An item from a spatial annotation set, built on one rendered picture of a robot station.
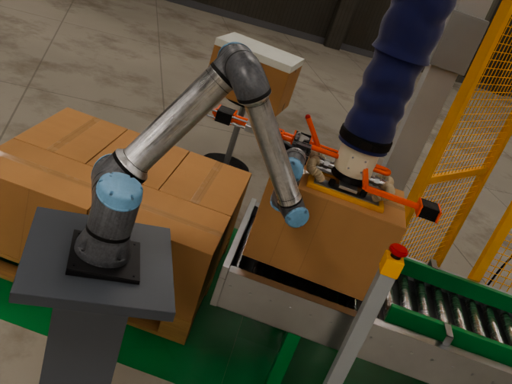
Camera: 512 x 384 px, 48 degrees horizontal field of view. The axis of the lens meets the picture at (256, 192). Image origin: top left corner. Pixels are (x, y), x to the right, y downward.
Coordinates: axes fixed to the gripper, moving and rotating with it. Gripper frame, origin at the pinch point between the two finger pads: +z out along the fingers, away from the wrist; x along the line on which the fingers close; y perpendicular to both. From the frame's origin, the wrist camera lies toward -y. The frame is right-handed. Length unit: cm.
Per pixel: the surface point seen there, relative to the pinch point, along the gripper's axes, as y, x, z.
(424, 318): 78, -48, -24
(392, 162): 60, -26, 94
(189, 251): -27, -60, -19
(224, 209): -22, -57, 25
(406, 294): 76, -56, 6
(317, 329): 36, -65, -34
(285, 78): -21, -19, 172
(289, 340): 27, -75, -34
